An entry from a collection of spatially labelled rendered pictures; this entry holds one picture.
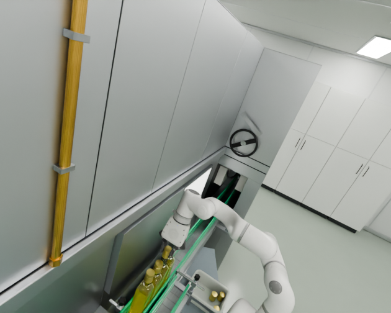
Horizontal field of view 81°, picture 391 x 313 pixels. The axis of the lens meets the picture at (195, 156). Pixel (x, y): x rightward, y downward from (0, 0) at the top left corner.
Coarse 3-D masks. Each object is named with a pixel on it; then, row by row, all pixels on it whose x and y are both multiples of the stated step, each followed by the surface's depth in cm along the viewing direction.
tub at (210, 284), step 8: (200, 272) 137; (200, 280) 138; (208, 280) 136; (216, 280) 135; (208, 288) 137; (216, 288) 135; (224, 288) 133; (200, 296) 131; (208, 296) 132; (208, 304) 120; (216, 304) 129; (224, 304) 123; (216, 312) 118
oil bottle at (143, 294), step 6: (138, 288) 92; (144, 288) 92; (150, 288) 93; (138, 294) 93; (144, 294) 91; (150, 294) 95; (138, 300) 94; (144, 300) 92; (132, 306) 96; (138, 306) 95; (144, 306) 95; (132, 312) 98; (138, 312) 96
